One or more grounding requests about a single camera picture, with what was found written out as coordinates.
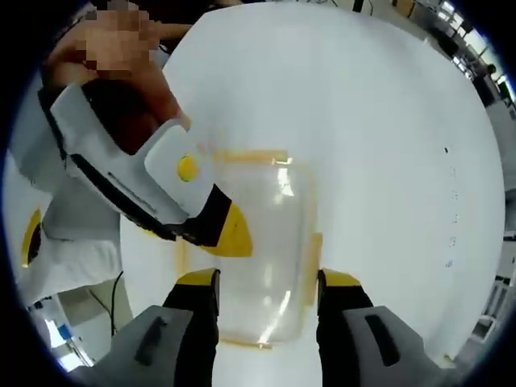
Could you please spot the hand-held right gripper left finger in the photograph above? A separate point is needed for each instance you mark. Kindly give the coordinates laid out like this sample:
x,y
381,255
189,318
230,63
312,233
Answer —
x,y
169,330

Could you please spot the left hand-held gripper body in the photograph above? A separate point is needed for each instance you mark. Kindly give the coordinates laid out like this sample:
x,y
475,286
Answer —
x,y
121,173

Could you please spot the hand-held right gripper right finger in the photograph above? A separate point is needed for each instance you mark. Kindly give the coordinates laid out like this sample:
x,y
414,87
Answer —
x,y
350,330

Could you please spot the clear container with yellow buckles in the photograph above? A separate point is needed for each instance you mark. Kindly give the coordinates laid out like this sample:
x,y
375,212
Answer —
x,y
274,242

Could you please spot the person's left hand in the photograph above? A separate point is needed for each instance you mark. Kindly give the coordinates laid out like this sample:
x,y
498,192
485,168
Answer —
x,y
149,109

